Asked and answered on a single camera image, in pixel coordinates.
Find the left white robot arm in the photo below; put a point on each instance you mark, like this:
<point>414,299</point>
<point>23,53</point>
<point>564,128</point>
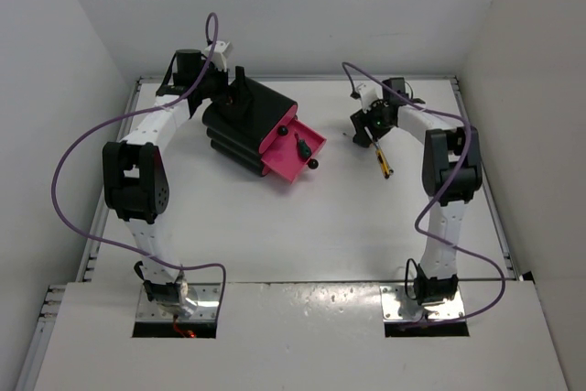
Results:
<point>134,178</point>

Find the green handled screwdriver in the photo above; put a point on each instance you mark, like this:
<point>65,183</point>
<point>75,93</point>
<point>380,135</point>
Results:
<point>304,151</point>

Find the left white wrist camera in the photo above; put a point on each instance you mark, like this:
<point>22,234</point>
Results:
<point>219,55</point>

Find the black drawer cabinet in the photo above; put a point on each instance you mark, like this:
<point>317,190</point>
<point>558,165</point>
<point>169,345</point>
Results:
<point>239,139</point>

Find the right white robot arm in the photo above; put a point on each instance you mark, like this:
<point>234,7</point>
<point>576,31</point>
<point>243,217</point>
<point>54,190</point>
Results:
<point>451,174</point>

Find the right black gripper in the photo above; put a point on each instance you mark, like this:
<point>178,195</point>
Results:
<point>362,120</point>

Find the white front cover panel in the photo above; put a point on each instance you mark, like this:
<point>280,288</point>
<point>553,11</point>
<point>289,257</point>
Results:
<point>296,337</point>

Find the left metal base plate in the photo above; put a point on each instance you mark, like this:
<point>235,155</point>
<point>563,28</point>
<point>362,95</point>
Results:
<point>200,306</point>

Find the silver wrench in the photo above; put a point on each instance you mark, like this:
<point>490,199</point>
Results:
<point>389,170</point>

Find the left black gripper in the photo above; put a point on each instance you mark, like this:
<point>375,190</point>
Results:
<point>237,98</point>

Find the pink drawer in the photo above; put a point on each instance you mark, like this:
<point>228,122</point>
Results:
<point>289,115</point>
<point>268,167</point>
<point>284,149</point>

